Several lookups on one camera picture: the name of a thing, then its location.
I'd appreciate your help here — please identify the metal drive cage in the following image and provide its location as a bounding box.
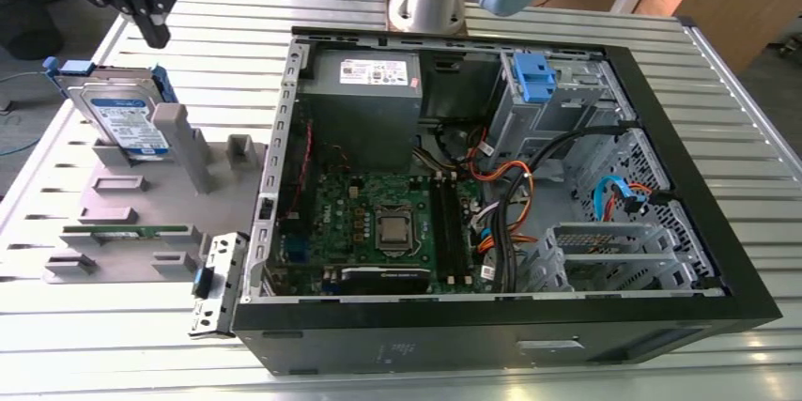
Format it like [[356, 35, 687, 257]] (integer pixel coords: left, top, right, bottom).
[[487, 51, 634, 177]]

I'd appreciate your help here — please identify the blue drive latch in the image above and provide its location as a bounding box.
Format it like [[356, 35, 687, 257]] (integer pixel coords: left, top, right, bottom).
[[510, 52, 559, 104]]

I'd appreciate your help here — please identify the metal expansion slot bracket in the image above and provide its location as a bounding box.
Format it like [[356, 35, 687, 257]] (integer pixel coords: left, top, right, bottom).
[[187, 231, 252, 339]]

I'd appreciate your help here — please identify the metal disk bay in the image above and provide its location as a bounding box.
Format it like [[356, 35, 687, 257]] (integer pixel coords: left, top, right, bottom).
[[524, 222, 715, 293]]

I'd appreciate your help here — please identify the black RAM slot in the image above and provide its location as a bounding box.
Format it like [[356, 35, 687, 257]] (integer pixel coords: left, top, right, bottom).
[[447, 174, 472, 285], [431, 174, 454, 287]]

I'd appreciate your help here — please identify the black bin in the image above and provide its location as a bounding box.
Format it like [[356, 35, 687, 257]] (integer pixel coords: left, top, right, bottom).
[[0, 0, 68, 62]]

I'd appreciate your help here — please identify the red black fan wire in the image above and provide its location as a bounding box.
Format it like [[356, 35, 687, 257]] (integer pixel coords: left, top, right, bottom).
[[292, 118, 315, 222]]

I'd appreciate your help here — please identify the wooden cabinet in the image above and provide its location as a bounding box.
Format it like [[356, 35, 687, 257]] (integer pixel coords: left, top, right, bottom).
[[631, 0, 802, 73]]

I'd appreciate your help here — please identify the black PC case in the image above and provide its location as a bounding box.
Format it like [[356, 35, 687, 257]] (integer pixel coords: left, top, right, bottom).
[[228, 24, 785, 378]]

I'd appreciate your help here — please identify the black graphics card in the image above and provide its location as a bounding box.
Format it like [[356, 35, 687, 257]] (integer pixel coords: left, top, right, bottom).
[[338, 265, 434, 297]]

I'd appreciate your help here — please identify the CPU socket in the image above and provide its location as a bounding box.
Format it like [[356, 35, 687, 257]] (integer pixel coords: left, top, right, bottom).
[[372, 203, 420, 259]]

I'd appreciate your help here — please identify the orange wire bundle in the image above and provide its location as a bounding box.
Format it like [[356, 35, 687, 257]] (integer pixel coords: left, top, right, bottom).
[[468, 161, 540, 256]]

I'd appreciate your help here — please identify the silver CPU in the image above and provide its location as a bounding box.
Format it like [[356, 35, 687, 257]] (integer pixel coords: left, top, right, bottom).
[[376, 216, 415, 243]]

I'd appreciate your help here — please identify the blue data wire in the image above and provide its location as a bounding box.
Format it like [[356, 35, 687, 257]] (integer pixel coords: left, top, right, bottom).
[[591, 176, 634, 224]]

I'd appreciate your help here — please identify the grey parts rack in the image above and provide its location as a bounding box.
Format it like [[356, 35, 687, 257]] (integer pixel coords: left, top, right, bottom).
[[41, 102, 268, 285]]

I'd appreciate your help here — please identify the green motherboard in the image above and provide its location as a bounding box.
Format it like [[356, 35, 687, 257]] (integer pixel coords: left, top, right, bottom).
[[268, 170, 496, 297]]

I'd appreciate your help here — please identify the grey power supply unit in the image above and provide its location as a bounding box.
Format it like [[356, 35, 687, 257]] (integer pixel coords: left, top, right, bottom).
[[298, 46, 422, 175]]

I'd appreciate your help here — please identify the black cable bundle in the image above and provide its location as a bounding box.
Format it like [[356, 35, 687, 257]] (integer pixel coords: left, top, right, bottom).
[[491, 126, 631, 292]]

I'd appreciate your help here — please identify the green RAM stick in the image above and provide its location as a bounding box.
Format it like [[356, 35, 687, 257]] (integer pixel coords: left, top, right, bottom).
[[61, 224, 189, 239]]

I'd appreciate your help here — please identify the hard disk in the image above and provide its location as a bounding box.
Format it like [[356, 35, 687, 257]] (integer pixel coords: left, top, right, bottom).
[[41, 56, 183, 162]]

